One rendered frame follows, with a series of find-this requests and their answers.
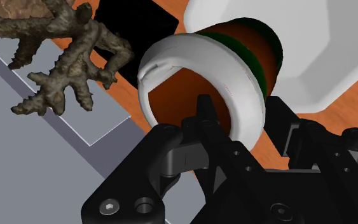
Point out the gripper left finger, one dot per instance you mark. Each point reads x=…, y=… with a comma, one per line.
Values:
x=129, y=186

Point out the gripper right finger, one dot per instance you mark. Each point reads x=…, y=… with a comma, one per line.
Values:
x=327, y=149

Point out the orange cup with white rim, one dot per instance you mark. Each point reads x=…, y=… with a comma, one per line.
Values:
x=247, y=93

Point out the white octagonal bowl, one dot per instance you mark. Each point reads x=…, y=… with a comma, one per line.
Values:
x=315, y=52

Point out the gnarled brown branch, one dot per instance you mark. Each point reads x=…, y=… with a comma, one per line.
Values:
x=73, y=59

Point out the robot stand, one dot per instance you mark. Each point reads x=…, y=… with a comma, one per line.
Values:
x=135, y=34

